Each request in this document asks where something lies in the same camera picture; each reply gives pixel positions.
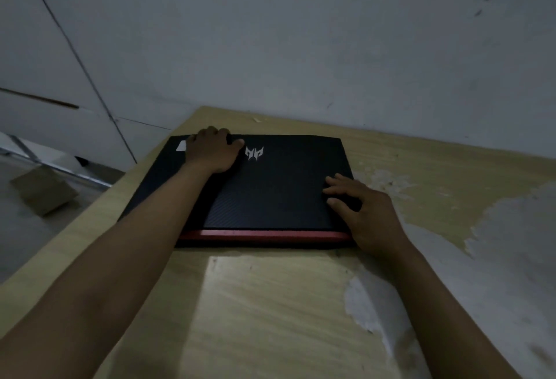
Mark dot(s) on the person's left hand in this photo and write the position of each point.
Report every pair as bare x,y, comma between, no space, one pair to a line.
210,152

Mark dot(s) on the person's right hand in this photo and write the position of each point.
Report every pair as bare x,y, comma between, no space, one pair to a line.
373,218

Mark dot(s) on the person's left thumb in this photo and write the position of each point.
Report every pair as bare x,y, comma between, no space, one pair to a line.
236,145

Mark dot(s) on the person's right fingers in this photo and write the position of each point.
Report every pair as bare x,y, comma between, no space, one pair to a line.
339,192

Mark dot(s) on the black laptop with red trim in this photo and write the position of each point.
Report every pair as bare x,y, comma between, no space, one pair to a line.
278,187

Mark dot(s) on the person's right forearm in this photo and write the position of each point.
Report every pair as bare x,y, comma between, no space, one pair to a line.
438,309

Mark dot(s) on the person's left forearm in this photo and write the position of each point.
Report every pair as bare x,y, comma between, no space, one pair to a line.
100,270

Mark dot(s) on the brown cardboard piece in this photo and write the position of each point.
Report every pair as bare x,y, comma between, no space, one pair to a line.
43,192

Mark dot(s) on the grey metal rail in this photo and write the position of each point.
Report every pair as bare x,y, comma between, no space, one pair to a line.
52,161

